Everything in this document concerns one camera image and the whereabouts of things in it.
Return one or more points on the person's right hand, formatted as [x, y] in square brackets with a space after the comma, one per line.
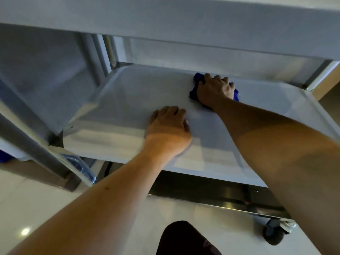
[215, 90]

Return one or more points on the person's left hand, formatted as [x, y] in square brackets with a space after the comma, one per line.
[170, 132]

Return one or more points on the blue cloth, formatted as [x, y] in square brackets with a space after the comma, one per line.
[194, 94]

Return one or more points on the stainless steel service trolley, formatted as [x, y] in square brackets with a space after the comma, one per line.
[32, 151]

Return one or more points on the person's left forearm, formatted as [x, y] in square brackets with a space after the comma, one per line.
[93, 209]

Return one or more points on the person's right forearm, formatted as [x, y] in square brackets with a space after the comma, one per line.
[292, 161]

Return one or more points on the black shorts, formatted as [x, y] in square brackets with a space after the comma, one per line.
[183, 240]

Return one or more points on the wooden door frame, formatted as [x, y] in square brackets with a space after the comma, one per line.
[328, 87]

